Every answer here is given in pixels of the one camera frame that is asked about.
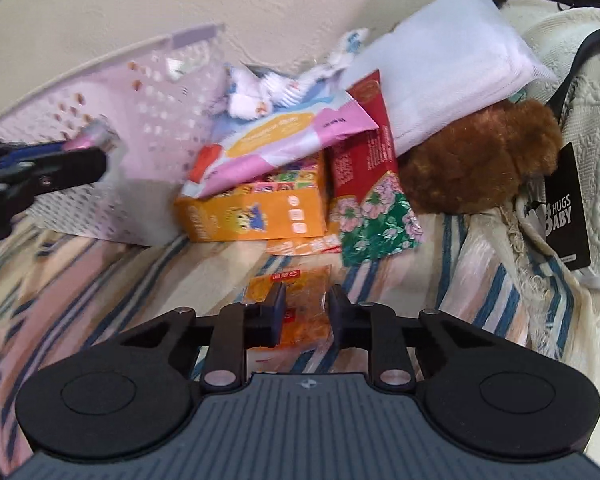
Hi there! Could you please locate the small orange snack packet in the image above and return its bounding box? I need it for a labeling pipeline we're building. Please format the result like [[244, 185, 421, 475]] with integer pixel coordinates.
[[244, 266, 332, 349]]

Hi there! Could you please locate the white blue crumpled wrapper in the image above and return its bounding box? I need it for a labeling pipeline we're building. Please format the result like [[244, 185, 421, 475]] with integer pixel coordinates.
[[225, 28, 370, 120]]

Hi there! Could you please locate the red floral packet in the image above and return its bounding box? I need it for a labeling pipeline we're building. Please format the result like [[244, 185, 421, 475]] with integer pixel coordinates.
[[330, 70, 424, 266]]

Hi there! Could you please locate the pink orange snack bag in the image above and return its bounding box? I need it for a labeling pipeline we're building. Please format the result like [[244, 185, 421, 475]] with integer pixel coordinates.
[[182, 91, 377, 198]]

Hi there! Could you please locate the red white flat sachet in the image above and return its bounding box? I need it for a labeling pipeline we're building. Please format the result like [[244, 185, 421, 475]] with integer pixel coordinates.
[[265, 234, 341, 257]]

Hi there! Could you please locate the white wet wipes pack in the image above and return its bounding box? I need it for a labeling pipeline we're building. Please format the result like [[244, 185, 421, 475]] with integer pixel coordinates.
[[340, 0, 556, 155]]

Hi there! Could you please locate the striped blanket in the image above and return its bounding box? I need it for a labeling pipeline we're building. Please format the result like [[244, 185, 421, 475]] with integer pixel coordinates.
[[0, 206, 592, 474]]

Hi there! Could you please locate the brown plush toy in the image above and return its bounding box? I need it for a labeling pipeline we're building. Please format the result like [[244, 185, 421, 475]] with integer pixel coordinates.
[[398, 100, 562, 214]]

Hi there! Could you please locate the orange cartoon box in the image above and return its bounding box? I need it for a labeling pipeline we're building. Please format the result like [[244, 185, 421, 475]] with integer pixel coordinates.
[[174, 153, 328, 242]]

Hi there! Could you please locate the small pink packet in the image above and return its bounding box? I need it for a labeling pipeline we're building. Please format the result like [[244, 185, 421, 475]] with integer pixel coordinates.
[[62, 118, 120, 153]]

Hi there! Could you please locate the white perforated plastic basket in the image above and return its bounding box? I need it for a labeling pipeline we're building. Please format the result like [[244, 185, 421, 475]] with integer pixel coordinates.
[[0, 24, 225, 246]]

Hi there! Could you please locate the cream textured cushion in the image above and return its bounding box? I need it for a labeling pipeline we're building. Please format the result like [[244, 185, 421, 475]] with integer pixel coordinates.
[[0, 0, 434, 113]]

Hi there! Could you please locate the black white hang tag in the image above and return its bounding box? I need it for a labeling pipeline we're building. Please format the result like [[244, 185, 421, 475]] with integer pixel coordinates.
[[527, 142, 591, 271]]

